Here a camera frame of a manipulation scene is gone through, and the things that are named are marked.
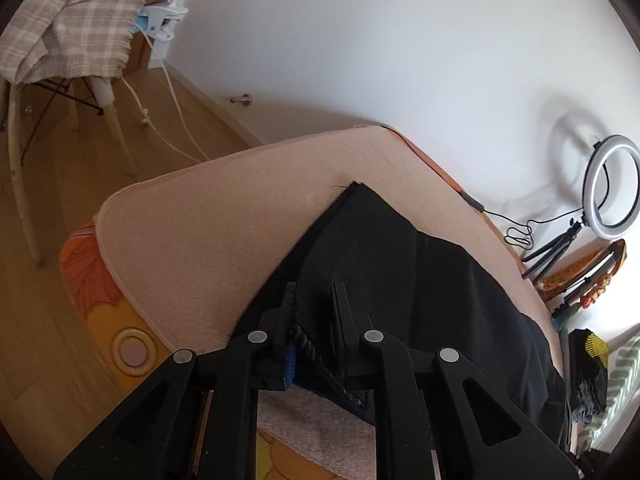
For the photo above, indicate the black pants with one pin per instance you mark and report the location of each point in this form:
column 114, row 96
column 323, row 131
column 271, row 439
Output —
column 425, row 285

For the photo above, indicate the beige plaid blanket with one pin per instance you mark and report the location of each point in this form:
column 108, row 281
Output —
column 75, row 10

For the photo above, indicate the teal cloth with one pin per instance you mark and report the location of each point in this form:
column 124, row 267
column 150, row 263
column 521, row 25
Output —
column 560, row 317

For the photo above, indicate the green striped pillow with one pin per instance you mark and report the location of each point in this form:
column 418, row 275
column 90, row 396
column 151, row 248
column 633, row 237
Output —
column 620, row 380

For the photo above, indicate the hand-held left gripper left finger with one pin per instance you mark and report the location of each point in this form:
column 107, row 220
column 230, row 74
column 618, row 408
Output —
column 288, row 367

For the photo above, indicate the black mini tripod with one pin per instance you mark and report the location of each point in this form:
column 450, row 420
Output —
column 550, row 250

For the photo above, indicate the black garment with yellow print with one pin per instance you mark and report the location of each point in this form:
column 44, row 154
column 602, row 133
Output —
column 582, row 360

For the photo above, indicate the white clip holder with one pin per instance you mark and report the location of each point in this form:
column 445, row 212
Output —
column 162, row 15

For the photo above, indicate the folded silver tripod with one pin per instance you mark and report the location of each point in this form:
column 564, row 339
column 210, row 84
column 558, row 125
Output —
column 592, row 274

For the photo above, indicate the brown wooden panel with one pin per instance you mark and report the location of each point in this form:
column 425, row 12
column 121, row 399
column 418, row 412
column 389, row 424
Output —
column 140, row 57

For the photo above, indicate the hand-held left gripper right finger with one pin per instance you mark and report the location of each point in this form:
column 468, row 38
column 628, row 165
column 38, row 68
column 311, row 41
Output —
column 345, row 330

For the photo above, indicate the metal door stopper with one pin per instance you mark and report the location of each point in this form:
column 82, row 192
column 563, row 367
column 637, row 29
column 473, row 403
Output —
column 242, row 99

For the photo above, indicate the grey patterned folded pants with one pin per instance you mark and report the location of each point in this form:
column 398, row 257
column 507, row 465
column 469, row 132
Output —
column 585, row 400

